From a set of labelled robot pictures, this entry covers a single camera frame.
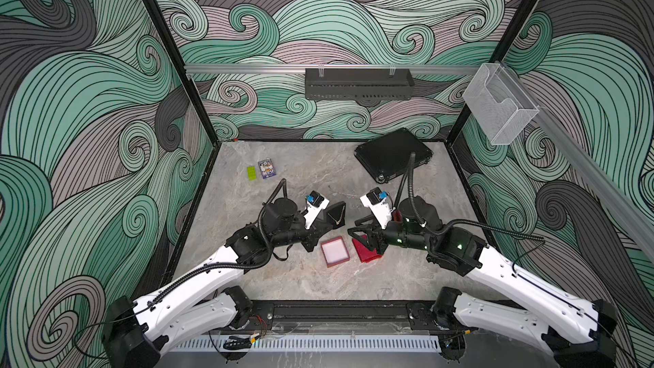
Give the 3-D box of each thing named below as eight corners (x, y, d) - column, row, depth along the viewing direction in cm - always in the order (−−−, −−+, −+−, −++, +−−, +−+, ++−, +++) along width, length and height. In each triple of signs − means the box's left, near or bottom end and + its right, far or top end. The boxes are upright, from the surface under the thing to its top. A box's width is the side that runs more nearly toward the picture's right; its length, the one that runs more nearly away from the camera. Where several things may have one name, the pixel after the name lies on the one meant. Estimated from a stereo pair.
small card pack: (262, 179, 109) (261, 175, 107) (258, 164, 114) (257, 160, 113) (276, 175, 110) (275, 171, 108) (271, 160, 116) (270, 157, 114)
